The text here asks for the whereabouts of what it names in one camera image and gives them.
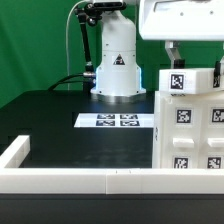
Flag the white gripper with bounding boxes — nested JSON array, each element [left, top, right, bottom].
[[139, 0, 224, 77]]

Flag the white U-shaped fence wall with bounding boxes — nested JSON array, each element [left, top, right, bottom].
[[0, 135, 224, 195]]

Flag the white cabinet top block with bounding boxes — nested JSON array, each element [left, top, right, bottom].
[[159, 68, 224, 94]]

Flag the white cabinet door panel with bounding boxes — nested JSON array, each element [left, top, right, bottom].
[[202, 101, 224, 169], [165, 102, 202, 169]]

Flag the white marker base plate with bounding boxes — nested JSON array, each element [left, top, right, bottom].
[[74, 113, 154, 128]]

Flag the white cable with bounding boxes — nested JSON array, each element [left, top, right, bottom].
[[65, 0, 88, 92]]

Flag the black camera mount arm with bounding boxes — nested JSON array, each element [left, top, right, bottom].
[[75, 3, 100, 77]]

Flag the black cable bundle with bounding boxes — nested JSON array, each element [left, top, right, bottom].
[[47, 73, 98, 92]]

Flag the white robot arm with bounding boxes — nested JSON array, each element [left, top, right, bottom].
[[90, 0, 224, 102]]

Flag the white cabinet body box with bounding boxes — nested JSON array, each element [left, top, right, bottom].
[[152, 91, 224, 169]]

